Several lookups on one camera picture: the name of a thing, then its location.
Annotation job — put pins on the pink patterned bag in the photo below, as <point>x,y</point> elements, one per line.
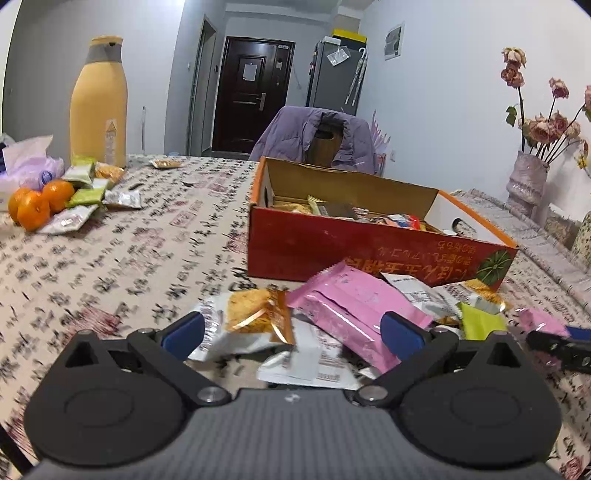
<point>381,147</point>

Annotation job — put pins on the grey quilted blanket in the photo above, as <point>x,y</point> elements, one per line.
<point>545,258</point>

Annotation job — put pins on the red cardboard box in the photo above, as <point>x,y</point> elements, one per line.
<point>323,249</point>

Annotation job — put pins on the small green snack packet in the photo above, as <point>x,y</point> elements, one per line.
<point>87,197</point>
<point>79,170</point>

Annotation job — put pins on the long green snack packet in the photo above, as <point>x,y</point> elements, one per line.
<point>480,323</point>

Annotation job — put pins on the grey refrigerator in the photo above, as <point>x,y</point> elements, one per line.
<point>330,83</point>

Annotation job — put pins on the small clear nut packet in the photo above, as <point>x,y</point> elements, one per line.
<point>167,162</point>

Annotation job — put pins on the orange biscuit packet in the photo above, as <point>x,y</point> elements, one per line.
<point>110,173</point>

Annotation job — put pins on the glass jar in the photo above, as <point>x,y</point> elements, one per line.
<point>561,228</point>

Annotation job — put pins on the yellow thermos bottle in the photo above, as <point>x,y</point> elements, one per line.
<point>99,106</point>

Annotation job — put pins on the wall picture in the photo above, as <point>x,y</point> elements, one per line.
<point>394,41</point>

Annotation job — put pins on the dark brown door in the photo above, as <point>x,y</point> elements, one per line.
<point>249,101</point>

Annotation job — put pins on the dark brown snack packet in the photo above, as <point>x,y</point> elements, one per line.
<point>334,208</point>

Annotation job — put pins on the wooden chair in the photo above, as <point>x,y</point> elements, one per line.
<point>323,150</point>

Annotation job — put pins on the small pink snack packet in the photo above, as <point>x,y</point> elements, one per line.
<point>542,321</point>

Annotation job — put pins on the purple jacket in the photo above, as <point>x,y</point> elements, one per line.
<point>281,138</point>

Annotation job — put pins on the silver white snack packet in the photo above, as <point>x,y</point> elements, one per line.
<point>123,199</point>

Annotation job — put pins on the floral patterned vase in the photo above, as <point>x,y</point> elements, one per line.
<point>582,249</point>

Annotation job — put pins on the purple tissue pack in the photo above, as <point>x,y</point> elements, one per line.
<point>30,164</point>

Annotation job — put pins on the pink ceramic vase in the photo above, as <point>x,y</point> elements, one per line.
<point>526,184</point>

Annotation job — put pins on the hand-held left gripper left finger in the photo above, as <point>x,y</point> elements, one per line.
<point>184,330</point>

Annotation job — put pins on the folded umbrella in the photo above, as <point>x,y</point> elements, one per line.
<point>355,78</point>

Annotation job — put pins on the dried pink rose bouquet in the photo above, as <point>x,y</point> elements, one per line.
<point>547,129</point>

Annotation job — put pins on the clear cracker packet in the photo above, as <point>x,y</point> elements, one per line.
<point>485,295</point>

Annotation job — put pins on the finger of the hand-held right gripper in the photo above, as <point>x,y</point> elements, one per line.
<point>579,333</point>
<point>563,353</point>

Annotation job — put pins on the orange black snack packet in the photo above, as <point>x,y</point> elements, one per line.
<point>397,221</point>

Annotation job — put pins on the yellow striped snack packet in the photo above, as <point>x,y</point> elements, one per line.
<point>291,205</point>

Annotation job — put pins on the large pink snack packet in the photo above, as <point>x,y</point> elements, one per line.
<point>351,309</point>

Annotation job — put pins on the orange foil cracker packet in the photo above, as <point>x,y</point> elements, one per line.
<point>256,314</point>

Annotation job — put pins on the yellow box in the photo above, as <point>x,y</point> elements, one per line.
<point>348,38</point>

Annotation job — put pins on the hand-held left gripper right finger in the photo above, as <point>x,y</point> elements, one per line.
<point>401,337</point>

